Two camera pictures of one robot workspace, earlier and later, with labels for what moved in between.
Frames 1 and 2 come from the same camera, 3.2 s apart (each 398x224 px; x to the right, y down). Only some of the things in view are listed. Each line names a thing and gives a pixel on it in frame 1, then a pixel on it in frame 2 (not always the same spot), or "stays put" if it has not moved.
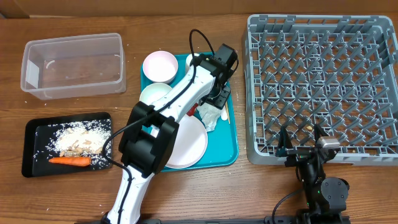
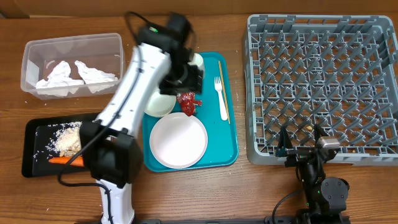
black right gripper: [296, 154] stays put
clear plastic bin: [73, 66] stays put
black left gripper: [219, 100] -> [190, 81]
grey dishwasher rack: [339, 71] stays put
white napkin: [209, 115] -> [59, 82]
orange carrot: [76, 161] stays put
